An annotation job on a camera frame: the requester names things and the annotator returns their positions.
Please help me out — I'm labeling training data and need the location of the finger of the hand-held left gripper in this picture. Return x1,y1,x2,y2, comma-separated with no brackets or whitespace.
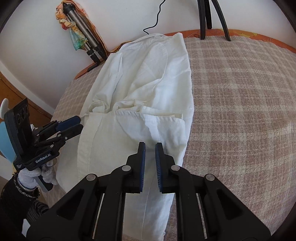
37,115,81,136
35,123,84,151

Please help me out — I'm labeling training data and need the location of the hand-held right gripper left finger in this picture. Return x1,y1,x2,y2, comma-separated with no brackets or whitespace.
25,142,147,241

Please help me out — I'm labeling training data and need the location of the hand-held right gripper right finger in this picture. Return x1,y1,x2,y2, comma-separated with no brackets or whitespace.
154,142,271,241

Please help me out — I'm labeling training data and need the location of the white long-sleeved shirt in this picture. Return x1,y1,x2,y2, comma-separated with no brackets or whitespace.
55,32,195,240

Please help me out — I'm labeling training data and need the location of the person's left forearm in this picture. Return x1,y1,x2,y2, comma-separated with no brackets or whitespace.
0,178,50,241

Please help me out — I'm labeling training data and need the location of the person's left hand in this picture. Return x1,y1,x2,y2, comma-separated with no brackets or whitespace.
17,160,59,192

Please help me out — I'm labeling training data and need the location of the light blue plastic object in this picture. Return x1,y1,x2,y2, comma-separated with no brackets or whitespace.
0,98,18,165

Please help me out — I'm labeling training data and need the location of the folded grey tripod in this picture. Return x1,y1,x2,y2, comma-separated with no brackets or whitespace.
63,3,108,71

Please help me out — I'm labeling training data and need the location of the checked beige blanket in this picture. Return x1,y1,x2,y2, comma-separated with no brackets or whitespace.
50,29,296,241

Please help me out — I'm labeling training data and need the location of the orange scarf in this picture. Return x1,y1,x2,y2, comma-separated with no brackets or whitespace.
69,0,109,56

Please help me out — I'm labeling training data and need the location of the black power cable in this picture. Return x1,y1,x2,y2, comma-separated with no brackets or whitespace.
143,0,167,36

